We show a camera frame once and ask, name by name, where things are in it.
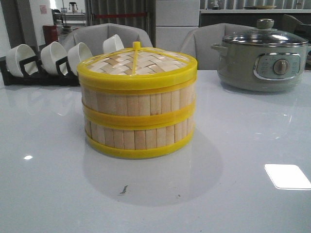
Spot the grey chair right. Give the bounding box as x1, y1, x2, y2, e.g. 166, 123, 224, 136
179, 23, 251, 70

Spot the white bowl right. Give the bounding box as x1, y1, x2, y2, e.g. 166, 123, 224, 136
103, 34, 124, 53

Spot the bamboo steamer tray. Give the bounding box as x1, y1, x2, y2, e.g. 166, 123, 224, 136
82, 79, 196, 129
85, 115, 194, 159

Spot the white cabinet background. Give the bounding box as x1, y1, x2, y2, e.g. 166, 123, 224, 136
155, 0, 200, 51

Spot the white bowl far left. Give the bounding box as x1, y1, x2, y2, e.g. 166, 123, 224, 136
6, 44, 35, 77

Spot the grey chair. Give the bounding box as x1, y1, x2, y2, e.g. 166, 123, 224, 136
61, 23, 153, 55
179, 23, 251, 70

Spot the woven bamboo steamer lid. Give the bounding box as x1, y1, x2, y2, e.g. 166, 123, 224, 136
77, 41, 197, 94

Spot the grey chair left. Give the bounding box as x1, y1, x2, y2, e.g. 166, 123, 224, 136
61, 23, 153, 55

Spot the white bowl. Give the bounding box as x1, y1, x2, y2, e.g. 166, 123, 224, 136
41, 41, 67, 75
103, 34, 124, 53
68, 42, 93, 76
6, 44, 35, 77

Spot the red cylinder bin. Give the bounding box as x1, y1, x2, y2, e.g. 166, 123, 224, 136
42, 25, 58, 46

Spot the glass pot lid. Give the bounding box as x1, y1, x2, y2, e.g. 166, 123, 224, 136
223, 18, 308, 47

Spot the black bowl rack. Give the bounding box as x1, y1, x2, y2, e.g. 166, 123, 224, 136
0, 55, 80, 86

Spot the grey electric cooking pot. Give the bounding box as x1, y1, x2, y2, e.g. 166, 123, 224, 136
211, 42, 311, 92

